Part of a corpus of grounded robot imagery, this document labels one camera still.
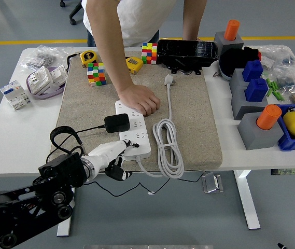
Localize person's right hand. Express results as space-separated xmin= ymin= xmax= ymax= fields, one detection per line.
xmin=118 ymin=83 xmax=161 ymax=116

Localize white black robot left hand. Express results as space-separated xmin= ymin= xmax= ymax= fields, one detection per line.
xmin=86 ymin=139 xmax=140 ymax=182

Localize black plug adapter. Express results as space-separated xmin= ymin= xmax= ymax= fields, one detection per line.
xmin=103 ymin=113 xmax=131 ymax=134

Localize white power strip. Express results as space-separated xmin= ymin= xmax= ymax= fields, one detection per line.
xmin=115 ymin=100 xmax=152 ymax=161

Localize thin black adapter cord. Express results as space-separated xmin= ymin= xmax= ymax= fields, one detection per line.
xmin=74 ymin=125 xmax=205 ymax=197

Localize yellow tape measure silver clip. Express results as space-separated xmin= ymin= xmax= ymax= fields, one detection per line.
xmin=125 ymin=57 xmax=144 ymax=75

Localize colourful puzzle cube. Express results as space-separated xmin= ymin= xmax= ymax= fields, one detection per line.
xmin=87 ymin=62 xmax=108 ymax=87
xmin=141 ymin=42 xmax=158 ymax=64

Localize grey-brown mat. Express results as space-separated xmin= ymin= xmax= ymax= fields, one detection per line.
xmin=50 ymin=50 xmax=223 ymax=175

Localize black device wrapped in film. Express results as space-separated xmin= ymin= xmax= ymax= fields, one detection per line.
xmin=156 ymin=38 xmax=219 ymax=76

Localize yellow tape measure black label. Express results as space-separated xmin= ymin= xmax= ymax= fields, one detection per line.
xmin=65 ymin=50 xmax=98 ymax=68

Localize black table control panel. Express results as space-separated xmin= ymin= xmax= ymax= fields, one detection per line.
xmin=270 ymin=168 xmax=295 ymax=176

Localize person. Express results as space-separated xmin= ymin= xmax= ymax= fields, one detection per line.
xmin=82 ymin=0 xmax=189 ymax=48

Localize pale blue round base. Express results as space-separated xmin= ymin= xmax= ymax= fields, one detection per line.
xmin=217 ymin=58 xmax=235 ymax=81

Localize silver metal box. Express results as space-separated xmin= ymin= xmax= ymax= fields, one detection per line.
xmin=201 ymin=171 xmax=224 ymax=194

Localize grey stepped block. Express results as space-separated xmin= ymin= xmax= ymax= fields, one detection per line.
xmin=229 ymin=68 xmax=276 ymax=120

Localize grey block with round hole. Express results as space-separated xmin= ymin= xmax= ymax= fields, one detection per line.
xmin=237 ymin=113 xmax=285 ymax=151
xmin=214 ymin=31 xmax=244 ymax=54

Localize black cloth bundle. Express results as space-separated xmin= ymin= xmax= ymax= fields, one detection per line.
xmin=219 ymin=46 xmax=262 ymax=76

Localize blue plastic bin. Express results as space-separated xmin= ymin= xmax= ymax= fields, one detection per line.
xmin=273 ymin=104 xmax=295 ymax=152

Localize white circuit breaker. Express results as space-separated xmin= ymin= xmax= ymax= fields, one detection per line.
xmin=0 ymin=80 xmax=31 ymax=111

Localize clear bag grey screws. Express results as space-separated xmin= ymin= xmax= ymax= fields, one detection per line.
xmin=19 ymin=44 xmax=68 ymax=71

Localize black office chair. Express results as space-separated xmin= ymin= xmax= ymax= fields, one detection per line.
xmin=60 ymin=0 xmax=85 ymax=26

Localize orange cylinder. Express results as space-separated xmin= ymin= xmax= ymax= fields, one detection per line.
xmin=223 ymin=19 xmax=241 ymax=41
xmin=256 ymin=104 xmax=282 ymax=131

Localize blue plastic block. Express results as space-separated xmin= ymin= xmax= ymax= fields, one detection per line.
xmin=244 ymin=78 xmax=269 ymax=103
xmin=242 ymin=60 xmax=264 ymax=82

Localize clear bag white parts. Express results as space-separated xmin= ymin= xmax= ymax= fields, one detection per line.
xmin=260 ymin=44 xmax=295 ymax=71

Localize clear bag blue parts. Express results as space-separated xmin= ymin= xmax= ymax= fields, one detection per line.
xmin=274 ymin=67 xmax=295 ymax=91

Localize white power cord with plug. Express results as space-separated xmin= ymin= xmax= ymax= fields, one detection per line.
xmin=136 ymin=74 xmax=185 ymax=179

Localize purple strap ring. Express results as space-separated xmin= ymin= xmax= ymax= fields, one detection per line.
xmin=25 ymin=66 xmax=66 ymax=101

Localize white wall socket panel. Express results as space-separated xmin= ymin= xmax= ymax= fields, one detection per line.
xmin=26 ymin=66 xmax=52 ymax=94
xmin=49 ymin=64 xmax=67 ymax=88

